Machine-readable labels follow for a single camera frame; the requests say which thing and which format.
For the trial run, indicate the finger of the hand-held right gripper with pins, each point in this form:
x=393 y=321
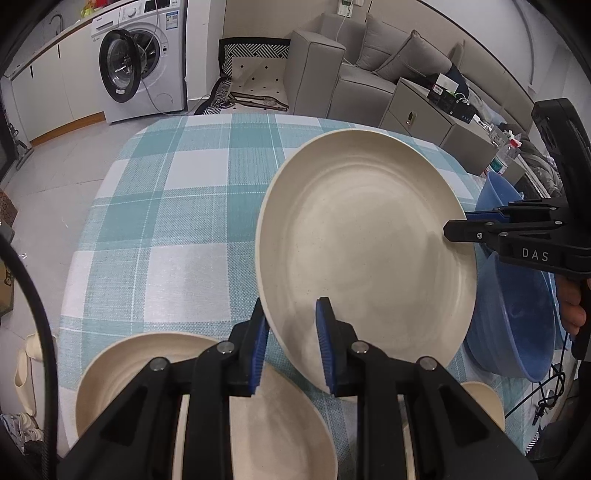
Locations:
x=466 y=230
x=485 y=215

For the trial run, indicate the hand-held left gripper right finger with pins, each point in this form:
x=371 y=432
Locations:
x=323 y=353

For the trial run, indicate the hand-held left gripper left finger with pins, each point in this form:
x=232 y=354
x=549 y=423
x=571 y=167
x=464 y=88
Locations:
x=258 y=353

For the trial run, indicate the large cream plate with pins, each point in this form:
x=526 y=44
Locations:
x=369 y=240

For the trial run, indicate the blue bowl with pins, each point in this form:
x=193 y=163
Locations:
x=512 y=323

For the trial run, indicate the person's right hand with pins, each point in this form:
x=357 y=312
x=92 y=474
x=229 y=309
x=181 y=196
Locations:
x=571 y=309

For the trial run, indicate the plastic water bottle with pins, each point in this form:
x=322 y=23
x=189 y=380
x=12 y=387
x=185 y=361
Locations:
x=501 y=164

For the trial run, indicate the black box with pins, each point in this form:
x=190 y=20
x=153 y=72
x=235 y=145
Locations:
x=450 y=104

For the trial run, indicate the grey side cabinet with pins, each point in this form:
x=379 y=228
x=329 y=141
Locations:
x=415 y=106

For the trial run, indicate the white box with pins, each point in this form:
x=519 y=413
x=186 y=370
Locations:
x=447 y=82

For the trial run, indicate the teal checked tablecloth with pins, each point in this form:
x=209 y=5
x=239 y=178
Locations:
x=184 y=207

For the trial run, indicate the grey cushion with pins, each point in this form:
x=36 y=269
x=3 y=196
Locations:
x=383 y=41
x=415 y=57

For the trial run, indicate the cream slipper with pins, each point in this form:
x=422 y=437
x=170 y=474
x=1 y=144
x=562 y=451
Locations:
x=41 y=344
x=25 y=383

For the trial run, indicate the grey sofa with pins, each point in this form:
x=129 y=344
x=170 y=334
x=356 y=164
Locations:
x=314 y=69

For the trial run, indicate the white sneaker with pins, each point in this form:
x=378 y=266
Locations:
x=21 y=427

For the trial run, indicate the white washing machine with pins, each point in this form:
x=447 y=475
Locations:
x=166 y=55

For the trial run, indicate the grey mop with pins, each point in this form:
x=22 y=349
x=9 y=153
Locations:
x=21 y=147

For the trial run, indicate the white kitchen counter cabinet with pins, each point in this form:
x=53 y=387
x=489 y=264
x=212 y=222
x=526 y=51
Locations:
x=60 y=87

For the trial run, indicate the yellow and red containers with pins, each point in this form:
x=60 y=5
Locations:
x=94 y=8

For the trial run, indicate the metal faucet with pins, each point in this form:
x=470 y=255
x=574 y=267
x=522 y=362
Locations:
x=60 y=19

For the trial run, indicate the wall socket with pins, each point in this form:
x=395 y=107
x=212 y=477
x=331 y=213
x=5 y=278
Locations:
x=351 y=2

